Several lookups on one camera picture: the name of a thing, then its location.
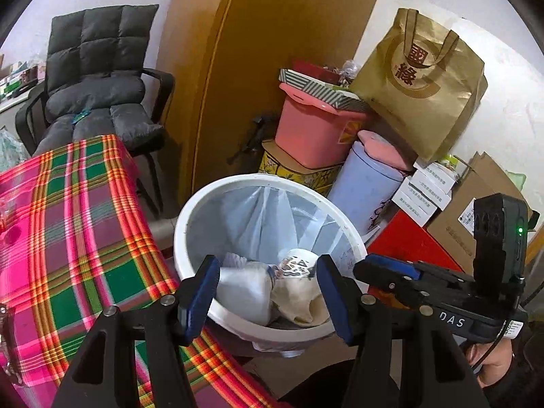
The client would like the lilac canister with pink lid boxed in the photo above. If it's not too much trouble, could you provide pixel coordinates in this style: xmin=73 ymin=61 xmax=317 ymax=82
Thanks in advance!
xmin=327 ymin=130 xmax=415 ymax=235

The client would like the small white carton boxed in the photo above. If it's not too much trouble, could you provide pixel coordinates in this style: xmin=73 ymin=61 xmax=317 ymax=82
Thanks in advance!
xmin=391 ymin=191 xmax=438 ymax=228
xmin=414 ymin=157 xmax=462 ymax=184
xmin=399 ymin=174 xmax=453 ymax=211

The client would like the pink storage box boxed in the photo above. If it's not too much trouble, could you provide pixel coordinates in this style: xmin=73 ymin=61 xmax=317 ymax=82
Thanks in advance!
xmin=274 ymin=83 xmax=379 ymax=170

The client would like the dark grey quilted cushion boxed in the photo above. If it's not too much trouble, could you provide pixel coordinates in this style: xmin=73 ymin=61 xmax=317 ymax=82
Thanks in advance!
xmin=32 ymin=4 xmax=166 ymax=156

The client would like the patterned paper cup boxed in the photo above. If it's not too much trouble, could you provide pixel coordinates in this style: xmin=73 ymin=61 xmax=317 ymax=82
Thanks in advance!
xmin=276 ymin=249 xmax=319 ymax=281

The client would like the white dresser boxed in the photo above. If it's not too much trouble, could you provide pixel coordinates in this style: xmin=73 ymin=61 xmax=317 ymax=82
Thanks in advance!
xmin=0 ymin=64 xmax=47 ymax=113

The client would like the striped gift box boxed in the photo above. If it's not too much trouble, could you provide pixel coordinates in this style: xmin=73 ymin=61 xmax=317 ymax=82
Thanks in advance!
xmin=278 ymin=68 xmax=370 ymax=113

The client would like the green plastic bag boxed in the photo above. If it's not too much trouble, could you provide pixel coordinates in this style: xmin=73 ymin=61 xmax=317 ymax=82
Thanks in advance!
xmin=0 ymin=130 xmax=28 ymax=171

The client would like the gold paper shopping bag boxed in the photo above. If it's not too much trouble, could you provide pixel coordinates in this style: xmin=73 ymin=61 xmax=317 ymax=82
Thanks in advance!
xmin=348 ymin=7 xmax=489 ymax=163

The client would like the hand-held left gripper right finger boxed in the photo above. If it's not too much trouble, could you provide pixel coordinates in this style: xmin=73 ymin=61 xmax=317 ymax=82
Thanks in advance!
xmin=315 ymin=254 xmax=489 ymax=408

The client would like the white tissue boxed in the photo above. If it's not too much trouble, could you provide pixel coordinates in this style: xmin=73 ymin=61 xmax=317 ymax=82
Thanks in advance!
xmin=215 ymin=261 xmax=277 ymax=326

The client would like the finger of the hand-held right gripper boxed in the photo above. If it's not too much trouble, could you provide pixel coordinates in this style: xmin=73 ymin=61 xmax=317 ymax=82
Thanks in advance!
xmin=354 ymin=260 xmax=426 ymax=309
xmin=364 ymin=253 xmax=430 ymax=280

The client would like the brown cardboard box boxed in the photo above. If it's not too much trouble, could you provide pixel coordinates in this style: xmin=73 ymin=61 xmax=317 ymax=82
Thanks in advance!
xmin=425 ymin=152 xmax=530 ymax=264

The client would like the translucent white bin liner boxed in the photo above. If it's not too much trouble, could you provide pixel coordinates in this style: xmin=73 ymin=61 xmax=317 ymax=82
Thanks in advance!
xmin=189 ymin=184 xmax=362 ymax=273

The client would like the person's right hand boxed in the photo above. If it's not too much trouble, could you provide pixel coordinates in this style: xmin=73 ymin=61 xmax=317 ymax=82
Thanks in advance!
xmin=465 ymin=339 xmax=516 ymax=377

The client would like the dark red box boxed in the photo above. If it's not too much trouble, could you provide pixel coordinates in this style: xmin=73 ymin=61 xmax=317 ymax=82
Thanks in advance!
xmin=292 ymin=60 xmax=341 ymax=86

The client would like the yellow patterned box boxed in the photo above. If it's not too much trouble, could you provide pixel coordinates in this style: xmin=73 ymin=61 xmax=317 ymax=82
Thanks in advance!
xmin=258 ymin=140 xmax=341 ymax=197

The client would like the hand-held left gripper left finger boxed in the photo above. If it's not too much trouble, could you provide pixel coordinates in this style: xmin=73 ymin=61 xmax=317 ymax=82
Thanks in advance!
xmin=51 ymin=255 xmax=221 ymax=408

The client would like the red cardboard box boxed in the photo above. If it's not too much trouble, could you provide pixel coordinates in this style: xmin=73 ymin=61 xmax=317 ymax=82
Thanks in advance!
xmin=368 ymin=210 xmax=465 ymax=273

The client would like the white paper cup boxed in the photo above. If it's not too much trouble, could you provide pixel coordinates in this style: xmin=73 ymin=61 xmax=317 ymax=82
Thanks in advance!
xmin=271 ymin=278 xmax=330 ymax=328

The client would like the white round trash bin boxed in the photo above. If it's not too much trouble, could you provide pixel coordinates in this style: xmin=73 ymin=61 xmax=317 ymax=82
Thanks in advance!
xmin=173 ymin=173 xmax=368 ymax=358

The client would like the black office chair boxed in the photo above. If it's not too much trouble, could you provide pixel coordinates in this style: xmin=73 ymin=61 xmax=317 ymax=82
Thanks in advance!
xmin=15 ymin=4 xmax=176 ymax=218

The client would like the plaid tablecloth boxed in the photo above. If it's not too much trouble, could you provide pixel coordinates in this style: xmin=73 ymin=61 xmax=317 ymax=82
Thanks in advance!
xmin=0 ymin=135 xmax=277 ymax=408

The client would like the person's right forearm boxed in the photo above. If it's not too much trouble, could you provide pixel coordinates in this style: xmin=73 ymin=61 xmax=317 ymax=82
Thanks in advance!
xmin=480 ymin=327 xmax=544 ymax=408

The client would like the black cable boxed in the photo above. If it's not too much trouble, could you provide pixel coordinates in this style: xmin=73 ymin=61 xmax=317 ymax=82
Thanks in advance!
xmin=467 ymin=280 xmax=544 ymax=375

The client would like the wooden door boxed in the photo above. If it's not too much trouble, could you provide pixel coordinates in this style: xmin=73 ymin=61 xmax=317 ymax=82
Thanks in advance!
xmin=155 ymin=0 xmax=389 ymax=218

